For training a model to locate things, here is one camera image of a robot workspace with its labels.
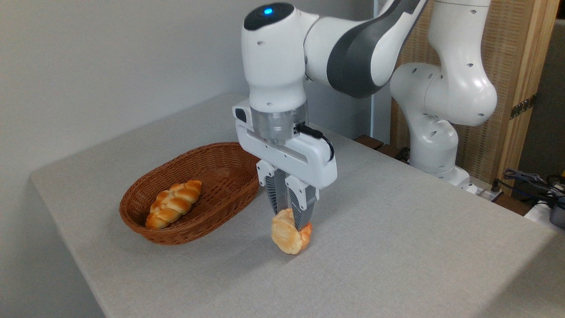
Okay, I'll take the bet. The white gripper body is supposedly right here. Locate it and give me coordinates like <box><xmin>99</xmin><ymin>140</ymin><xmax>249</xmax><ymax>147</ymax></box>
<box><xmin>232</xmin><ymin>99</ymin><xmax>339</xmax><ymax>190</ymax></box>

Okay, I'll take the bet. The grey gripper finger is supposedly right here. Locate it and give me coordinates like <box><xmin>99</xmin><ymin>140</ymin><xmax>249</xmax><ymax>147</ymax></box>
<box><xmin>285</xmin><ymin>175</ymin><xmax>319</xmax><ymax>231</ymax></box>
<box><xmin>256</xmin><ymin>159</ymin><xmax>290</xmax><ymax>217</ymax></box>

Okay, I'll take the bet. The round pale orange bread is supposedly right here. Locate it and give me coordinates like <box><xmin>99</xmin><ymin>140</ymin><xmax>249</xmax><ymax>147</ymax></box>
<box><xmin>271</xmin><ymin>208</ymin><xmax>313</xmax><ymax>255</ymax></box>

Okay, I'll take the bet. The brown wicker oval basket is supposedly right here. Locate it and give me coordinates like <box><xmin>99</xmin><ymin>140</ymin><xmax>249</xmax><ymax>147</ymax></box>
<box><xmin>119</xmin><ymin>141</ymin><xmax>261</xmax><ymax>246</ymax></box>

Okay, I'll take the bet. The braided golden bread loaf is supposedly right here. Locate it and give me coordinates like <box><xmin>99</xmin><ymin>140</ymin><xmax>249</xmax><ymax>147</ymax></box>
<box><xmin>145</xmin><ymin>179</ymin><xmax>203</xmax><ymax>230</ymax></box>

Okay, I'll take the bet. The dark metal hinge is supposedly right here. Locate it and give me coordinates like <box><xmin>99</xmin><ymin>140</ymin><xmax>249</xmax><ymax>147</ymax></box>
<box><xmin>509</xmin><ymin>94</ymin><xmax>537</xmax><ymax>120</ymax></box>

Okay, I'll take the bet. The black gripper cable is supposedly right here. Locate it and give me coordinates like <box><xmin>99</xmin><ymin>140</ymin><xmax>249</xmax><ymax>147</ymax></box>
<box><xmin>294</xmin><ymin>123</ymin><xmax>335</xmax><ymax>162</ymax></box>

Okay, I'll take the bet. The bundle of dark cables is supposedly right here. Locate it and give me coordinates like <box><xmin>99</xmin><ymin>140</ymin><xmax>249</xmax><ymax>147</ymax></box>
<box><xmin>502</xmin><ymin>168</ymin><xmax>565</xmax><ymax>208</ymax></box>

